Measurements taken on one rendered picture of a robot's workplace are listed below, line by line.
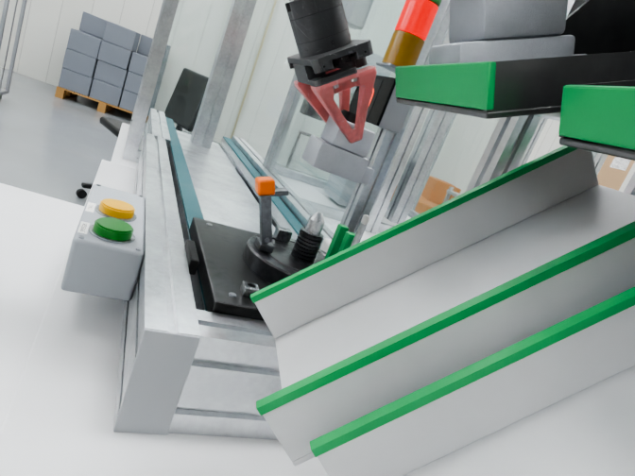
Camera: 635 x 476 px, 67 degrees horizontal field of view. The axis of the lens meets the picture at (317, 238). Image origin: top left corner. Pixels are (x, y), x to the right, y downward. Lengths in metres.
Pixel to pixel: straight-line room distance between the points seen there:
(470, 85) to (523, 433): 0.17
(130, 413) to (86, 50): 7.27
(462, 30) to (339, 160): 0.28
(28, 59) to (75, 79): 1.34
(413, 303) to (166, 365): 0.21
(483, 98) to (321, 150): 0.32
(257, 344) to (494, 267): 0.21
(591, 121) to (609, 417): 0.14
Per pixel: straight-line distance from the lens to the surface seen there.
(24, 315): 0.59
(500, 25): 0.28
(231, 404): 0.46
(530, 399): 0.27
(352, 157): 0.55
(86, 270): 0.55
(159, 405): 0.45
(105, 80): 7.57
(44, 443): 0.45
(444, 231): 0.38
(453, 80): 0.26
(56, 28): 8.73
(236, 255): 0.58
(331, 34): 0.52
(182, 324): 0.42
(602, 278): 0.29
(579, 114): 0.22
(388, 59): 0.77
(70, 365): 0.52
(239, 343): 0.42
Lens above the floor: 1.17
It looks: 14 degrees down
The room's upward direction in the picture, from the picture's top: 22 degrees clockwise
